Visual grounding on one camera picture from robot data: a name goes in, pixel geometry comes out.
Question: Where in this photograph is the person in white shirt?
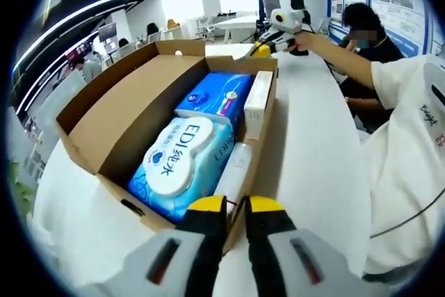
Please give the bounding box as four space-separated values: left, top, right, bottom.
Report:
361 55 445 277

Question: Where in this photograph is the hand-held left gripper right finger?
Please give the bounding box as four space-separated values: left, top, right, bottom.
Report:
244 195 387 297

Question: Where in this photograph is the white spray bottle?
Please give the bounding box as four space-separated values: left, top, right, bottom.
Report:
213 142 254 209

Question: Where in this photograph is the white chest device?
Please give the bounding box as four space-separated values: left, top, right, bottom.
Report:
422 62 445 110

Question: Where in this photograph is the dark standing screen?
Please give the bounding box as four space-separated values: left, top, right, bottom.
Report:
98 22 118 44

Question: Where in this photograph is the person's right hand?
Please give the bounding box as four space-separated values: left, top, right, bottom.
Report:
282 30 320 56

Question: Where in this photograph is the small white carton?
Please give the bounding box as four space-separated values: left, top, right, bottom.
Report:
243 70 275 141

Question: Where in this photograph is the brown cardboard shoe box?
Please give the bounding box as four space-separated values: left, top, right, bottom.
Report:
55 39 280 255

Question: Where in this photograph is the black device cable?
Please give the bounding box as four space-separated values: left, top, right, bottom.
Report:
370 202 445 239

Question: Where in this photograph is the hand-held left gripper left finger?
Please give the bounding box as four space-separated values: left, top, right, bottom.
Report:
85 195 229 297

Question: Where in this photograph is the blue soft tissue pack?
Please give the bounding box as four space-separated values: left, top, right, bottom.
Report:
173 71 254 127

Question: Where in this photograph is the soft wet wipes pack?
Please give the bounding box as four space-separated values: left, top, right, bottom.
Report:
127 115 236 225

